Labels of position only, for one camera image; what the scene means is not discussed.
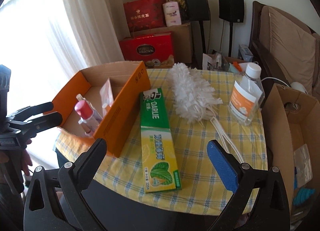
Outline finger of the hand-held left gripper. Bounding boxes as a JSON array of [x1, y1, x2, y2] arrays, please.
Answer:
[[24, 112, 63, 138], [6, 102, 54, 124]]

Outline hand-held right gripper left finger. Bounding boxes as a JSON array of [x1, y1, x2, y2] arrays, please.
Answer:
[[24, 138, 108, 231]]

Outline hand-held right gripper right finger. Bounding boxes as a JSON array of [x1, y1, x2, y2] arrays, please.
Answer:
[[207, 140, 290, 231]]

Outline pink cap clear bottle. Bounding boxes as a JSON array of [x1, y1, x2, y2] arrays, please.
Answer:
[[74, 101, 103, 131]]

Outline orange cardboard box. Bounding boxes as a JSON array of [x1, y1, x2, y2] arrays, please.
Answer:
[[44, 61, 151, 158]]

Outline pink powder puff pack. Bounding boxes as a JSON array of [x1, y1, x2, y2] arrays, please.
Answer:
[[99, 78, 115, 119]]

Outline green yellow toothpaste box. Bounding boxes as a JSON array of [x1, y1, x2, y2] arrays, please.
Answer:
[[139, 88, 182, 194]]

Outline person's left hand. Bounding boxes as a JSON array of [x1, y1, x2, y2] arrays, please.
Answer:
[[21, 138, 33, 175]]

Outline yellow checked tablecloth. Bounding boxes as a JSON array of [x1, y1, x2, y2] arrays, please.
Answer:
[[55, 67, 268, 216]]

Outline open brown cardboard box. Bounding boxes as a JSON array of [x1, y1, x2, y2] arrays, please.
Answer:
[[262, 83, 320, 211]]

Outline clear bottle orange label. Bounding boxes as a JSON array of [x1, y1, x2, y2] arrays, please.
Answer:
[[227, 63, 265, 126]]

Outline silver foil packet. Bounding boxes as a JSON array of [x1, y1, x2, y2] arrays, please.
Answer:
[[294, 143, 313, 189]]

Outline white fluffy duster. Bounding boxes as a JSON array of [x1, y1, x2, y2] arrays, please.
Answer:
[[170, 63, 247, 165]]

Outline teal plastic item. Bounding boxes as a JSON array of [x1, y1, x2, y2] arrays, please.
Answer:
[[293, 187, 316, 206]]

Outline low cardboard box with clutter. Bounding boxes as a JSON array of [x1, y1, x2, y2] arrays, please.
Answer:
[[202, 50, 247, 73]]

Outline white sheer curtain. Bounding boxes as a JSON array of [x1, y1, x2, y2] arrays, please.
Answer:
[[56, 0, 140, 68]]

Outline white round device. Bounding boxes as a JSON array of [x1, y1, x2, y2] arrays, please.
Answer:
[[290, 81, 309, 94]]

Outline blue white small box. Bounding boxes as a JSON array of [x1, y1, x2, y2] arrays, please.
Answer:
[[238, 44, 253, 63]]

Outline red gift box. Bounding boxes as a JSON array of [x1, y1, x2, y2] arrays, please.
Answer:
[[119, 32, 174, 68]]

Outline black speaker stand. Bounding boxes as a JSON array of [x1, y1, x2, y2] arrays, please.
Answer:
[[198, 20, 207, 57], [228, 22, 235, 58]]

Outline large brown cardboard box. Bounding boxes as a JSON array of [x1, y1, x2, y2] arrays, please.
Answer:
[[130, 22, 193, 64]]

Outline dark wooden sofa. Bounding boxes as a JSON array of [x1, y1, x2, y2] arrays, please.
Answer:
[[249, 0, 320, 96]]

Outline large beige sofa cushion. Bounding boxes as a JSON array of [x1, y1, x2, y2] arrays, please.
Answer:
[[267, 6, 317, 81]]

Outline red gift bag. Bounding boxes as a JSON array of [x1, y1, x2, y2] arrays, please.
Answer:
[[123, 0, 167, 33]]

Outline black speaker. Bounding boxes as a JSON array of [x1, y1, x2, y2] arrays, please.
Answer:
[[182, 0, 210, 21], [218, 0, 245, 23]]

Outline gold foil bag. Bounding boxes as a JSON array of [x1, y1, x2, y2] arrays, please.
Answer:
[[171, 0, 188, 21]]

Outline white cable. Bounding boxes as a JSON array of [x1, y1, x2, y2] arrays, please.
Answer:
[[260, 77, 292, 87]]

